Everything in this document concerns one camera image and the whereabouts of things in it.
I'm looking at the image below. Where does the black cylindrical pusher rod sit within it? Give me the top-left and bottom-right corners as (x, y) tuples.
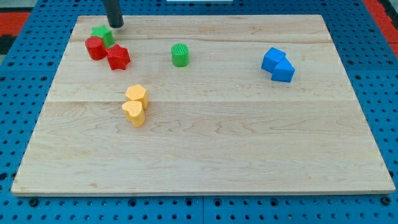
(103, 0), (124, 28)

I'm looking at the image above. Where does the green cylinder block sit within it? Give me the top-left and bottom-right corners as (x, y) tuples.
(171, 43), (189, 67)

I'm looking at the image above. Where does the red star block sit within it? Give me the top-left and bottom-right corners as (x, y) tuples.
(106, 44), (131, 70)

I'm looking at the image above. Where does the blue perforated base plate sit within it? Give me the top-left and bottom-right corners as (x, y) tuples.
(1, 0), (397, 223)

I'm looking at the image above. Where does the light wooden board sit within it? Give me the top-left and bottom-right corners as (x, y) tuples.
(11, 15), (395, 197)

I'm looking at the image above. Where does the yellow pentagon block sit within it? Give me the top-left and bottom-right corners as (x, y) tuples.
(125, 85), (149, 109)

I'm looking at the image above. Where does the green star block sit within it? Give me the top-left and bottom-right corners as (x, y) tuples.
(91, 25), (115, 48)

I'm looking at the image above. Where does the yellow heart block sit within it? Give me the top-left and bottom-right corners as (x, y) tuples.
(122, 101), (146, 128)

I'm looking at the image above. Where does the blue triangular block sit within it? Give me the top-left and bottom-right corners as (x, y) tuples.
(271, 58), (295, 83)

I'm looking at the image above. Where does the blue cube block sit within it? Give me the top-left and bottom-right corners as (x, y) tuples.
(261, 47), (286, 73)

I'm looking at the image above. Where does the red cylinder block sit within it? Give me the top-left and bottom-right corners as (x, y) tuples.
(85, 36), (107, 60)

